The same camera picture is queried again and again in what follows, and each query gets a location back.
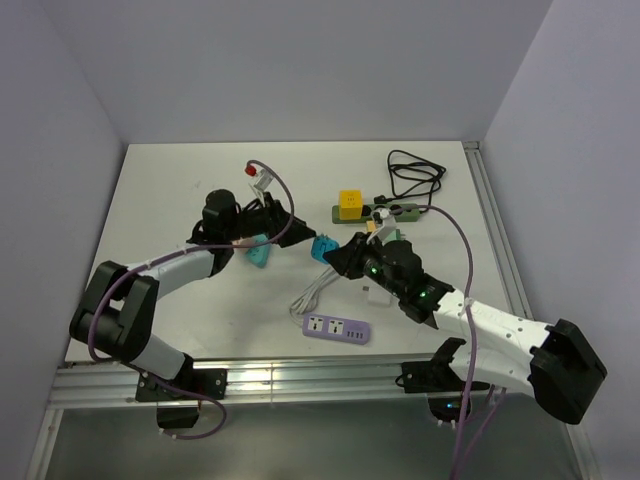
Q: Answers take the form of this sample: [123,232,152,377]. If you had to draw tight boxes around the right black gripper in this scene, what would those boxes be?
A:
[323,232,405,299]

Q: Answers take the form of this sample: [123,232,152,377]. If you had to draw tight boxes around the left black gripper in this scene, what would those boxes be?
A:
[225,193,316,249]

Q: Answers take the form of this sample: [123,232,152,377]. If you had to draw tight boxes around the blue square plug adapter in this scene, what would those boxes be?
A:
[310,234,340,265]

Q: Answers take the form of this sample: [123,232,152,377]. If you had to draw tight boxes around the yellow cube socket adapter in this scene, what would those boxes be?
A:
[338,190,364,221]

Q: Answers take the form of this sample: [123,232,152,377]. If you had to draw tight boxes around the purple power strip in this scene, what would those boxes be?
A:
[302,313,371,345]

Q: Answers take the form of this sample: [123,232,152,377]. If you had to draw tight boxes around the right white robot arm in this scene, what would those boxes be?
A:
[324,233,607,425]

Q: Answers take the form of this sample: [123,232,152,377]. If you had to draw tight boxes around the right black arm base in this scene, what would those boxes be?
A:
[394,338,466,424]

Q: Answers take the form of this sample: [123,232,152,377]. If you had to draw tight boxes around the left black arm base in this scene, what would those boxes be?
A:
[134,357,229,431]

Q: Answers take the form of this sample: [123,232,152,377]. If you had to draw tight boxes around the white plug of purple strip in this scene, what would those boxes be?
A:
[362,285,393,307]

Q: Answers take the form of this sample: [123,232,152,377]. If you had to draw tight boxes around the mint green plug adapter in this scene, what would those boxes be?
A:
[391,228,405,241]

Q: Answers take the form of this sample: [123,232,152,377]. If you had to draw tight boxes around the teal triangular power strip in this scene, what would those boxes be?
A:
[245,244,271,269]

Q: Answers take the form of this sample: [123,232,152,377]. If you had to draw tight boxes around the pink cube socket adapter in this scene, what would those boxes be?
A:
[232,237,256,249]

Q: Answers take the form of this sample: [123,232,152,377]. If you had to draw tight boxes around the green power strip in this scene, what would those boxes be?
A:
[331,203,422,225]

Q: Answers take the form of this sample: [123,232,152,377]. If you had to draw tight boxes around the white coiled power cable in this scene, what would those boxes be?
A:
[288,269,341,327]

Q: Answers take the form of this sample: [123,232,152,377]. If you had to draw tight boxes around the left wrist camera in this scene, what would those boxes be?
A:
[245,163,273,204]

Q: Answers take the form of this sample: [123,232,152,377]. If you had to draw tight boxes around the black power cable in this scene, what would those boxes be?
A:
[372,149,447,214]

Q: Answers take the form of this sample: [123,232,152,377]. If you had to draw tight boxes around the aluminium front rail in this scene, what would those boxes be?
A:
[49,352,566,406]

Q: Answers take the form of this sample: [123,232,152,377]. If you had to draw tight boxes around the aluminium side rail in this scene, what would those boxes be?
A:
[462,141,534,319]

